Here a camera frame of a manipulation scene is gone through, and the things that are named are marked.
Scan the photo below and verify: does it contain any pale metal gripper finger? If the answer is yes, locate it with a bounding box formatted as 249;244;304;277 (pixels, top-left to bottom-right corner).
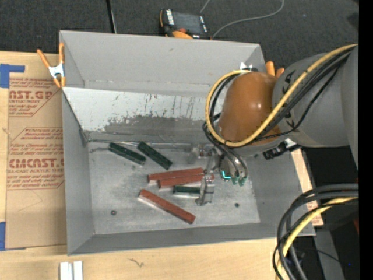
202;146;217;176
195;176;216;207

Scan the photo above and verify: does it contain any dark green flat block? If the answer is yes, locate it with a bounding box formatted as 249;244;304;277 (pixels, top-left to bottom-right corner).
172;185;202;198
136;141;174;171
108;142;147;166

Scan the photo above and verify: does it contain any red-brown flat block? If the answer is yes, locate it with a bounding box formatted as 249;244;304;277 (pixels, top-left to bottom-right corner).
137;188;196;225
147;167;205;183
157;173;216;190

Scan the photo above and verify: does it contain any grey metal bin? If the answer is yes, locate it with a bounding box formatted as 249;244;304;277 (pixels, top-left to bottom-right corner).
59;30;316;256

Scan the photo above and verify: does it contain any brown cardboard board red print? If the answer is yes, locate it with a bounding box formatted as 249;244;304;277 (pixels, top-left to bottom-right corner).
0;50;324;252

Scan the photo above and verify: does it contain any black cylinder on white bracket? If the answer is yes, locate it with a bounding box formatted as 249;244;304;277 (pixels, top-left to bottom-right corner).
262;138;302;160

